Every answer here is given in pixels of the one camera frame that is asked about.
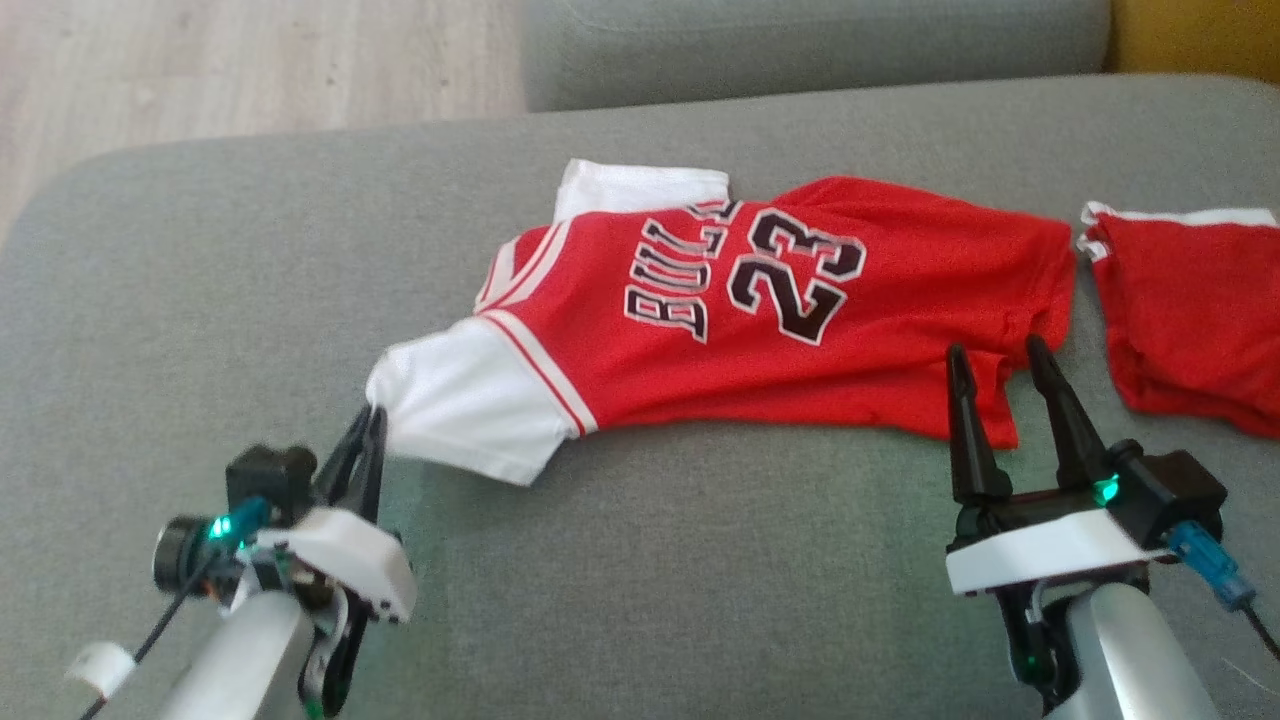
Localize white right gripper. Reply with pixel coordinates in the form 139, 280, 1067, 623
944, 334, 1177, 693

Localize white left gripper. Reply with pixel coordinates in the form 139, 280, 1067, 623
254, 404, 417, 717

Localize red white-striped shorts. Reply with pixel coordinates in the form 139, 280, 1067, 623
1077, 201, 1280, 440

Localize red number 23 jersey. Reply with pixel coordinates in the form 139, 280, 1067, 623
364, 159, 1078, 488

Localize large grey sofa seat cushion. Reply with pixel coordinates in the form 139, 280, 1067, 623
0, 74, 1280, 720

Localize white tape tag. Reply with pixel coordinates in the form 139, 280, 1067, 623
67, 642, 137, 699

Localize wide yellow sofa backrest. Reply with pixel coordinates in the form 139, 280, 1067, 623
1104, 0, 1280, 83

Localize grey sofa back cushion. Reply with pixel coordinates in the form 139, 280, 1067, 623
519, 0, 1113, 113

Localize right black cable teal plug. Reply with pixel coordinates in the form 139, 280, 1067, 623
1167, 519, 1280, 663

